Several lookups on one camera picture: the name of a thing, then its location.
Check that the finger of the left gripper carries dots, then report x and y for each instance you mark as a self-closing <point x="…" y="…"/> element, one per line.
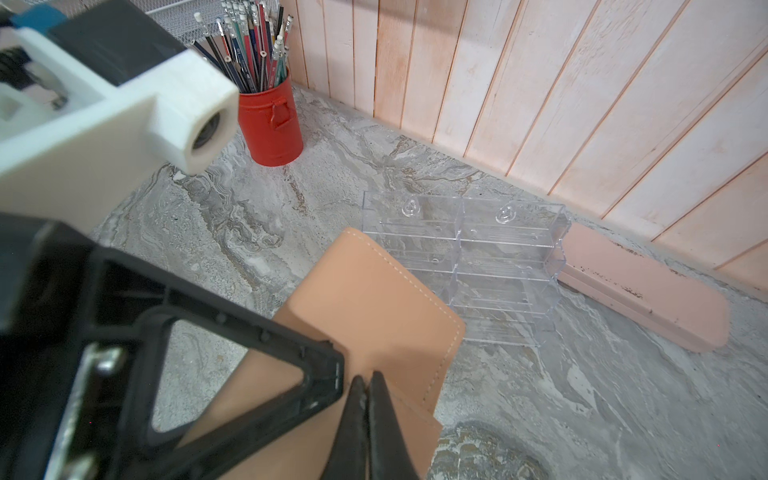
<point x="178" y="383"/>

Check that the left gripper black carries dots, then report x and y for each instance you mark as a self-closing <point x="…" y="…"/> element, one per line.
<point x="60" y="352"/>

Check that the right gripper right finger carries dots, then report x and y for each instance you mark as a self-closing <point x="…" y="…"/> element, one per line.
<point x="388" y="455"/>

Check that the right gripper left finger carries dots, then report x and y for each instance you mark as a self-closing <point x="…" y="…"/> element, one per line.
<point x="348" y="455"/>

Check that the clear acrylic organizer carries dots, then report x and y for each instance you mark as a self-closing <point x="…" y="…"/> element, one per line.
<point x="494" y="261"/>

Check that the red pen cup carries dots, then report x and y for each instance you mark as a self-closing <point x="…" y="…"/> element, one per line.
<point x="270" y="125"/>

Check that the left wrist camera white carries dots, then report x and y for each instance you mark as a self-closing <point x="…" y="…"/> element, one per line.
<point x="92" y="105"/>

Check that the white wire mesh shelf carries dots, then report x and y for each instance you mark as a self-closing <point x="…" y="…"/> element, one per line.
<point x="184" y="19"/>

